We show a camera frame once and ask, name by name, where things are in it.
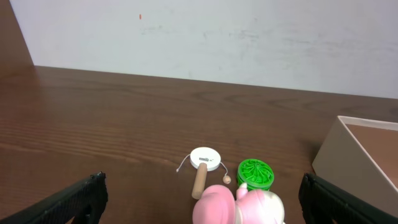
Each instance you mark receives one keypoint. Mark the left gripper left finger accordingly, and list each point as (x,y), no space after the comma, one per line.
(83,202)

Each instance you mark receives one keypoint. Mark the white cardboard box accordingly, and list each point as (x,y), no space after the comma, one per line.
(360,156)

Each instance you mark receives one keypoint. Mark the green round plastic disc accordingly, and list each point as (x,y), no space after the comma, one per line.
(256,173)

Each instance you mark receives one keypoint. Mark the white wooden rattle drum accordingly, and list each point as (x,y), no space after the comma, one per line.
(204,159)

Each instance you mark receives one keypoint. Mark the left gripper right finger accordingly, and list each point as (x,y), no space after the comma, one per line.
(323,202)

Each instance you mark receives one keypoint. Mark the pink white duck toy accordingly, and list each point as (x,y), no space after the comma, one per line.
(217,205)

